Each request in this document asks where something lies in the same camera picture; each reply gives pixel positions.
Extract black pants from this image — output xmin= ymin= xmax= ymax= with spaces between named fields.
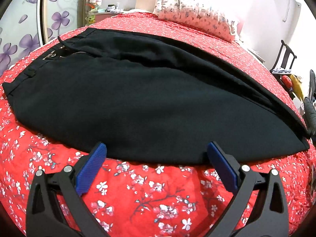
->
xmin=2 ymin=28 xmax=309 ymax=165

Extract red floral bedspread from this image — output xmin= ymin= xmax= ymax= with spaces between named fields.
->
xmin=0 ymin=11 xmax=316 ymax=237

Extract yellow toy on chair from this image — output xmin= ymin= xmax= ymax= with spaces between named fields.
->
xmin=289 ymin=74 xmax=304 ymax=101

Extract red item on chair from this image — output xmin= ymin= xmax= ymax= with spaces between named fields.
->
xmin=281 ymin=75 xmax=293 ymax=93

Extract black wooden chair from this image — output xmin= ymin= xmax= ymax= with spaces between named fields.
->
xmin=269 ymin=40 xmax=297 ymax=100

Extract wardrobe with purple flowers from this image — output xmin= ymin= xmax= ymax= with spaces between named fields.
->
xmin=1 ymin=0 xmax=84 ymax=73

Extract left nightstand with clutter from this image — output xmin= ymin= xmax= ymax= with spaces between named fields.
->
xmin=87 ymin=3 xmax=123 ymax=25

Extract floral white pillow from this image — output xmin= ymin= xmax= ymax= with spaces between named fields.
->
xmin=153 ymin=0 xmax=237 ymax=43

